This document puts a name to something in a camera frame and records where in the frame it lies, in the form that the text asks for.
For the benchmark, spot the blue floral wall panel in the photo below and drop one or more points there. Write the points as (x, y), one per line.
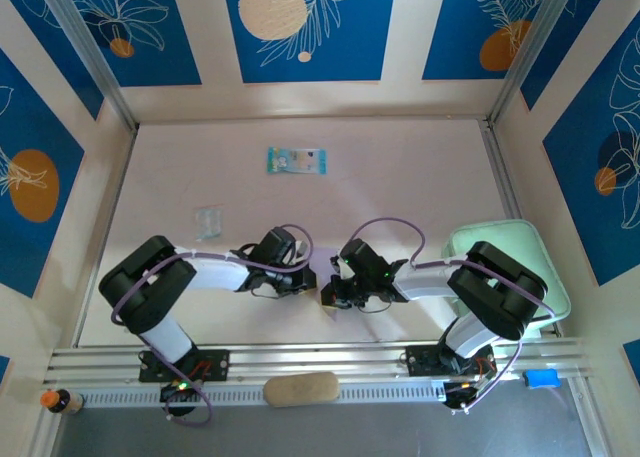
(565, 202)
(350, 52)
(570, 37)
(450, 52)
(45, 42)
(165, 52)
(30, 117)

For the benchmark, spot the clear plastic packet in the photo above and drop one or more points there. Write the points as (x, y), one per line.
(207, 222)

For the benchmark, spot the aluminium mounting rail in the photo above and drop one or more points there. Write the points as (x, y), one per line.
(325, 359)

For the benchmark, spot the blue plastic block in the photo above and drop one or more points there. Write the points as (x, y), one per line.
(542, 378)

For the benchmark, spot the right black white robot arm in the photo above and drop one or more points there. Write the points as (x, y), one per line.
(500, 292)

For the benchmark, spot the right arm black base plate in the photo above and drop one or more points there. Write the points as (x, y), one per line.
(420, 362)

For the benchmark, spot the orange cap bottle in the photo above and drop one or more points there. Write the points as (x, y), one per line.
(60, 402)

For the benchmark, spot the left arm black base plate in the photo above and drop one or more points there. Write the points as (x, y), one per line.
(220, 364)

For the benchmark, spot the black controller board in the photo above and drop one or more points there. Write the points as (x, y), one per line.
(170, 394)
(457, 394)

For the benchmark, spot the beige oval pad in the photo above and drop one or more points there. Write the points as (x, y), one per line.
(300, 389)

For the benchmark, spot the mint green tray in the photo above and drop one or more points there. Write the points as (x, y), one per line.
(500, 232)

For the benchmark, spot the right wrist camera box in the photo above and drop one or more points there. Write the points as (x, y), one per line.
(334, 264)

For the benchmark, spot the blue snack packet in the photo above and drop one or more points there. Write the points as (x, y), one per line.
(295, 161)

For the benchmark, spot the aluminium frame post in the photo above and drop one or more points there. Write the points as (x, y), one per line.
(530, 52)
(91, 52)

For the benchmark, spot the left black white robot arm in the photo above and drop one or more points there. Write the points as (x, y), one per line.
(145, 287)

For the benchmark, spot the aluminium table edge rail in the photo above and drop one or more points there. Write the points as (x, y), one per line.
(106, 227)
(500, 167)

